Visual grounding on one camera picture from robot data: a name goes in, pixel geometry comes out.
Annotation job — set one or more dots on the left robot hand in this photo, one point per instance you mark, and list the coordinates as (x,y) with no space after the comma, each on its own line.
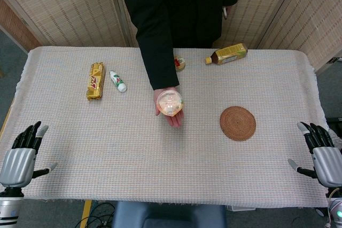
(18,162)

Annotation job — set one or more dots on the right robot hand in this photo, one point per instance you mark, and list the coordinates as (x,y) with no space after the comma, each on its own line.
(327,162)

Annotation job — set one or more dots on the person's open hand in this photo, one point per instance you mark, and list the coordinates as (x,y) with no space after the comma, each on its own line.
(173,117)

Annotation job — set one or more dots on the person's hanging hand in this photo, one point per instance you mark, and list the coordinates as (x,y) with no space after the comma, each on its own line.
(227,11)

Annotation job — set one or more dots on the clear round container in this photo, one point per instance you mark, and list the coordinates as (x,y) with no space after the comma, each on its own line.
(170,103)

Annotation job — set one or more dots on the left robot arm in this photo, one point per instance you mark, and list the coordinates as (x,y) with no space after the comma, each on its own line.
(9,206)

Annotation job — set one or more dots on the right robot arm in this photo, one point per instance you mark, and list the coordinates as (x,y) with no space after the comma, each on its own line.
(336,210)

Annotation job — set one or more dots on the small round snack cup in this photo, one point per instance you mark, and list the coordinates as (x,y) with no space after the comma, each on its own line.
(180,63)

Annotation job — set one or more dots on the person's black clothed torso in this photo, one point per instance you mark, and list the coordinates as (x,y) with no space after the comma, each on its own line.
(203,6)

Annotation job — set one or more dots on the white woven tablecloth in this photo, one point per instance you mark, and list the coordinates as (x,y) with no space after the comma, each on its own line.
(165,145)

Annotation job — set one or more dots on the yellow tea bottle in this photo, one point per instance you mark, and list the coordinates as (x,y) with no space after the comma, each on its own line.
(226,54)

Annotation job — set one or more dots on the round woven brown coaster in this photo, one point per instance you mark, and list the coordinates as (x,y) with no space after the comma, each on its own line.
(237,123)

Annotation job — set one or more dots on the small white drink bottle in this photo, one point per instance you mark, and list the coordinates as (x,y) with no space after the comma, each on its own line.
(117,81)

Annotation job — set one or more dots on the person's black sleeved arm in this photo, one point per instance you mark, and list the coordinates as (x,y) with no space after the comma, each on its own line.
(157,38)

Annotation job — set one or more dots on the yellow biscuit packet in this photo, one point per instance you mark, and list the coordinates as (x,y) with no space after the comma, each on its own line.
(95,81)

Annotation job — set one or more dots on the bamboo folding screen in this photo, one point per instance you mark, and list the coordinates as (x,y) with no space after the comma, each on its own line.
(66,6)

